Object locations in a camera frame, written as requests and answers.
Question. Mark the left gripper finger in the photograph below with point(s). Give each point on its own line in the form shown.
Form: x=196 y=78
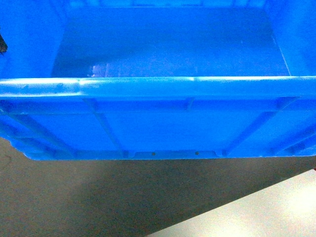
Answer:
x=3 y=45

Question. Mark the large blue plastic crate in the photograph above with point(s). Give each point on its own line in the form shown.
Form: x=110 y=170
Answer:
x=158 y=79

